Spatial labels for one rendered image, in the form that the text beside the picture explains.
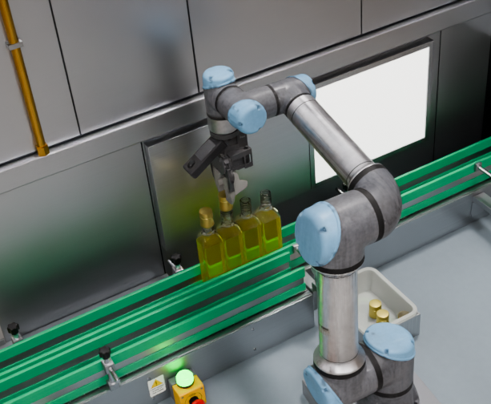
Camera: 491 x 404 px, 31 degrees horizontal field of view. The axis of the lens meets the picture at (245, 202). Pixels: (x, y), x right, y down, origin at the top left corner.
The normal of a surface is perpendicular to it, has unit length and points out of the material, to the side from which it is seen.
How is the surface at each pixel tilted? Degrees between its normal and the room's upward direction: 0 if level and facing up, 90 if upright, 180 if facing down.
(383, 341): 10
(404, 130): 90
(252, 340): 90
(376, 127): 90
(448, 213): 90
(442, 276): 0
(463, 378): 0
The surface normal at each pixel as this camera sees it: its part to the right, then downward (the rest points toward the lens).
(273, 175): 0.50, 0.50
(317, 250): -0.87, 0.22
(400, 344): 0.04, -0.86
